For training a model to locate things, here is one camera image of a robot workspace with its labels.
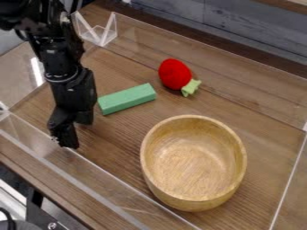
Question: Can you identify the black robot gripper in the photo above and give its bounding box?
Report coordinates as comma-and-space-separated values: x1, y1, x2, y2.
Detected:
45, 68, 97, 149

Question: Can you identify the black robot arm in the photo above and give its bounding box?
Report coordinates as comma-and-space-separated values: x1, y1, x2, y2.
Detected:
0, 0, 97, 149

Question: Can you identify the black metal table frame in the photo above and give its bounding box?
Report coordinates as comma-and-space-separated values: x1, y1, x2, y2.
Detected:
25, 189, 84, 230

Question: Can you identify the green foam block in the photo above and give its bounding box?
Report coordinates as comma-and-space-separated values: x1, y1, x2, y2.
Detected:
99, 84, 156, 115

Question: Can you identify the clear acrylic corner bracket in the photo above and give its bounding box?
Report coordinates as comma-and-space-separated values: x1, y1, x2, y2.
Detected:
72, 12, 117, 47

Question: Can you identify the wooden bowl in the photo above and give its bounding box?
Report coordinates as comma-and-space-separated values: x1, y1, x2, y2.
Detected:
140, 114, 247, 212

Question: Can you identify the black cable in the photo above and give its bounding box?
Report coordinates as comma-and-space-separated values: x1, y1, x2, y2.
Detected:
0, 208, 16, 230

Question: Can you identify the red plush strawberry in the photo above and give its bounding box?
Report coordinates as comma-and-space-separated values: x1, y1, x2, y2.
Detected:
159, 58, 201, 97

